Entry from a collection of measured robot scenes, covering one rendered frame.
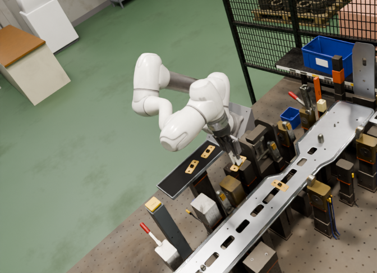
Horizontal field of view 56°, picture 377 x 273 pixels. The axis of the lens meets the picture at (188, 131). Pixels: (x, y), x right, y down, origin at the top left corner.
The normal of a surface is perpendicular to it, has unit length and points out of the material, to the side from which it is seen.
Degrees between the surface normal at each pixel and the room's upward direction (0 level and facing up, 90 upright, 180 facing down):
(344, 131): 0
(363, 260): 0
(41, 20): 90
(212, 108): 86
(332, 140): 0
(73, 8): 90
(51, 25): 90
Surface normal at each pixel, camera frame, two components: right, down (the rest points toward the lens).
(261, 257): -0.33, -0.72
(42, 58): 0.61, 0.33
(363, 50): -0.71, 0.62
